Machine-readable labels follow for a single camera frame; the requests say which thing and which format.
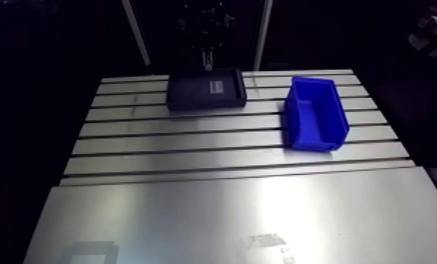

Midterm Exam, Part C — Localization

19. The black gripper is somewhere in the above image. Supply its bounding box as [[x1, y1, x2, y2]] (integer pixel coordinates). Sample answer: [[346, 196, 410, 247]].
[[182, 1, 237, 53]]

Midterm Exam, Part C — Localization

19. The black tray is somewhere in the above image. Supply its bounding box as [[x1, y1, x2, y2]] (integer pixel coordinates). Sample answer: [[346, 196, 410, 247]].
[[166, 67, 248, 112]]

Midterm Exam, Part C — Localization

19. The blue bin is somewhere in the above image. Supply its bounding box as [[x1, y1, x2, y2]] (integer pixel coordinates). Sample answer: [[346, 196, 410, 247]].
[[284, 75, 351, 152]]

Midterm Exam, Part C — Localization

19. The pale metal post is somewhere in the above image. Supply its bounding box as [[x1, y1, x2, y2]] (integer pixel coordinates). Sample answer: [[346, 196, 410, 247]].
[[121, 0, 152, 67], [253, 0, 274, 72]]

